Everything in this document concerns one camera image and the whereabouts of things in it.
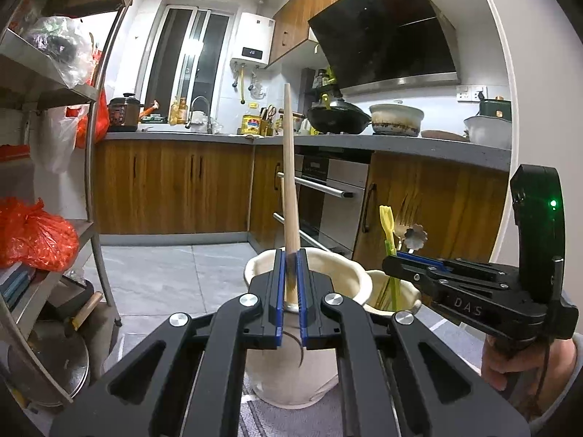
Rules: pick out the metal kitchen faucet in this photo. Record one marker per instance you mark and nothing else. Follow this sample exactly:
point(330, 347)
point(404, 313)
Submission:
point(200, 114)

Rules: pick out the black range hood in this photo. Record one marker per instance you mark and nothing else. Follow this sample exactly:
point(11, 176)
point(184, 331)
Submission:
point(387, 32)

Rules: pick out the floral ceramic utensil holder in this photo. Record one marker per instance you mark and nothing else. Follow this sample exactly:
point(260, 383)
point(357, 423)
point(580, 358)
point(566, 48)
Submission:
point(282, 382)

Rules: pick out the white plastic bag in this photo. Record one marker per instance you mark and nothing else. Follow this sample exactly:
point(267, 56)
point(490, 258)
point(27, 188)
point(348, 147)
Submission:
point(57, 141)

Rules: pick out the white water heater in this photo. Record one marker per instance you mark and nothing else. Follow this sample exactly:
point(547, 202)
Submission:
point(253, 41)

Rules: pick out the red plastic bag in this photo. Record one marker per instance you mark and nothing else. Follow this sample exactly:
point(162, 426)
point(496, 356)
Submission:
point(98, 118)
point(32, 236)

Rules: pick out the metal shelf rack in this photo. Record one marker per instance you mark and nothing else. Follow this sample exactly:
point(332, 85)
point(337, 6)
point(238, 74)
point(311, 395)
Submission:
point(98, 100)

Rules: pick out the yellow plastic sealing clip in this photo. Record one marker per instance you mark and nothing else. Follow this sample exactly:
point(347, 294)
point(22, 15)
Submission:
point(393, 246)
point(386, 218)

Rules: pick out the black wok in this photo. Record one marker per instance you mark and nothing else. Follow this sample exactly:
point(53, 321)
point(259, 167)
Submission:
point(337, 120)

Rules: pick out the green enamel pot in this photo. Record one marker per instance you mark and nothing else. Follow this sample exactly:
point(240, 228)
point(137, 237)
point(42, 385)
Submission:
point(496, 108)

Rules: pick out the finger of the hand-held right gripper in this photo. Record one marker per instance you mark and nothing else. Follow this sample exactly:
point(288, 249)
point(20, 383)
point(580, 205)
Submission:
point(455, 267)
point(410, 271)

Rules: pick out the built-in steel oven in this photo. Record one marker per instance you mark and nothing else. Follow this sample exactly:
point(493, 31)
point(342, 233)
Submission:
point(332, 191)

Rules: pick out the person's right hand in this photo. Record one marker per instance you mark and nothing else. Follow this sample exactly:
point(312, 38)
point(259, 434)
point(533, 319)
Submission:
point(498, 366)

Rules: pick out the silver flower-shaped spoon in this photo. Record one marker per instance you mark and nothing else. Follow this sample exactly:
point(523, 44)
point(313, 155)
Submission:
point(415, 236)

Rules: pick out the tan wooden chopstick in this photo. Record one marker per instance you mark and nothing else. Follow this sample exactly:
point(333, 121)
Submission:
point(283, 209)
point(290, 191)

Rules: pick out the round wooden board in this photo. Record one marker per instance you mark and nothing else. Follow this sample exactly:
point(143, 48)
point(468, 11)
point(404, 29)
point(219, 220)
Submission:
point(442, 135)

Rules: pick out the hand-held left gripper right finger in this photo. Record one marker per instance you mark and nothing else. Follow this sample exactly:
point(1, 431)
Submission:
point(304, 300)

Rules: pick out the wooden wall cabinets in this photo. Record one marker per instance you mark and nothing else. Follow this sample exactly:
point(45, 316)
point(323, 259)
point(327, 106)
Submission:
point(309, 4)

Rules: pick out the yellow tin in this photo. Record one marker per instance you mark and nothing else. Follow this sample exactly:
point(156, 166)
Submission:
point(251, 125)

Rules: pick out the clear plastic bag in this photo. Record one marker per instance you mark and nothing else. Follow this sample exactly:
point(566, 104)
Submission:
point(59, 50)

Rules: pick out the electric pressure cooker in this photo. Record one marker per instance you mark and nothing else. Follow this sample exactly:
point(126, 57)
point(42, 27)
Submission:
point(124, 114)

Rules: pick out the knife block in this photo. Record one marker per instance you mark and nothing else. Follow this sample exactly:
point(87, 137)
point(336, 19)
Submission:
point(268, 123)

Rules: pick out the white wall socket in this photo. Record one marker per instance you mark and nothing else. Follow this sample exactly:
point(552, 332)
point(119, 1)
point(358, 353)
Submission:
point(471, 93)

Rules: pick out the gold fork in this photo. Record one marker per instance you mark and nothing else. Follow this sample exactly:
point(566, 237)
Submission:
point(400, 230)

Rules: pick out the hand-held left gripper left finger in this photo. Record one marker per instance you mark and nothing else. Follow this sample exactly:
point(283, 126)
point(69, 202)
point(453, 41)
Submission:
point(280, 300)

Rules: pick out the wooden base cabinets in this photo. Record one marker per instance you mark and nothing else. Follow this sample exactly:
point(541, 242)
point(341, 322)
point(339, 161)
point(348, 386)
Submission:
point(173, 186)

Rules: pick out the white cooking pot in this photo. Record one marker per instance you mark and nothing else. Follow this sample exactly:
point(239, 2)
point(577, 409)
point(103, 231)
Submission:
point(396, 120)

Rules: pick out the cooking oil bottles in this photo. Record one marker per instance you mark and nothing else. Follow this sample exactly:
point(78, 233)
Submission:
point(178, 111)

